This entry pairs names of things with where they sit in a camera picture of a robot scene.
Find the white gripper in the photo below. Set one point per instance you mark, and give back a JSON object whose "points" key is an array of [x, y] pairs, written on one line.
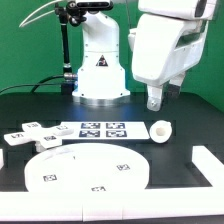
{"points": [[164, 48]]}

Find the white round table top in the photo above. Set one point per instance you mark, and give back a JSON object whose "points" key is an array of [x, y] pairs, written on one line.
{"points": [[87, 167]]}

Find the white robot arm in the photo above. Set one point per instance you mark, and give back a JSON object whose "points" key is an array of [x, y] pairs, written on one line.
{"points": [[101, 79]]}

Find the white right fence bar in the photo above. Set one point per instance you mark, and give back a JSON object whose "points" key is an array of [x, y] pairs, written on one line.
{"points": [[209, 165]]}

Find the white fence bar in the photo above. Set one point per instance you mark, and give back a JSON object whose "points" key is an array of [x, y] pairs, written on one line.
{"points": [[1, 159], [96, 206], [209, 165]]}

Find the white marker sheet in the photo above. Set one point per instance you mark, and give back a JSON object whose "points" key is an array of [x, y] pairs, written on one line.
{"points": [[107, 130]]}

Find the white front fence bar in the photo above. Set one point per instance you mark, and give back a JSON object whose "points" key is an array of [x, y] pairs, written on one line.
{"points": [[96, 206]]}

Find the white cross-shaped table base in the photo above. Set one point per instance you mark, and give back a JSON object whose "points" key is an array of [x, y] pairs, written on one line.
{"points": [[44, 138]]}

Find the white left fence bar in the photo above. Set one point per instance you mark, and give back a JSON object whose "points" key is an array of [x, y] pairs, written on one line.
{"points": [[1, 159]]}

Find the black camera stand pole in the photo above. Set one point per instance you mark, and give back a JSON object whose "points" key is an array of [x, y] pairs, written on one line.
{"points": [[68, 85]]}

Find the black camera on mount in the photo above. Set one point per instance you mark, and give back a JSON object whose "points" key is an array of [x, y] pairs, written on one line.
{"points": [[77, 9]]}

